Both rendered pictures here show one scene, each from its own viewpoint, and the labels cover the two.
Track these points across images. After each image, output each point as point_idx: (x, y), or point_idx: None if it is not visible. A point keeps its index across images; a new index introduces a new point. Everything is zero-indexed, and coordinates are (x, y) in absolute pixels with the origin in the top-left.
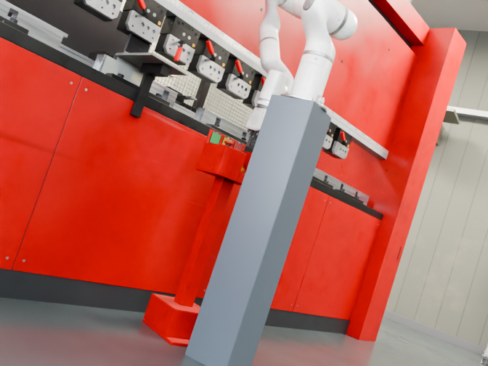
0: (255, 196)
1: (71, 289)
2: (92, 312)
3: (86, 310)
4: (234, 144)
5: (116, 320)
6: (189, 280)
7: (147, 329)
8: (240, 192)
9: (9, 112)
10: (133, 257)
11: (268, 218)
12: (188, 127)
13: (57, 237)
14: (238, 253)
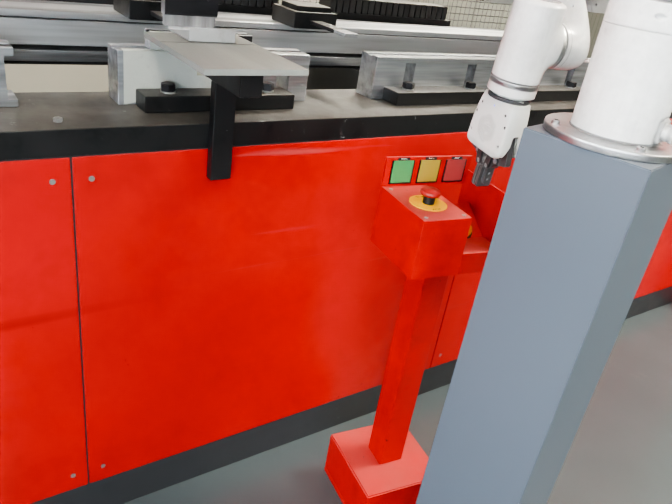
0: (498, 372)
1: (199, 457)
2: (240, 485)
3: (231, 481)
4: (447, 166)
5: (279, 495)
6: (388, 431)
7: (330, 502)
8: (463, 353)
9: None
10: (289, 377)
11: (529, 428)
12: (343, 139)
13: (146, 414)
14: (469, 469)
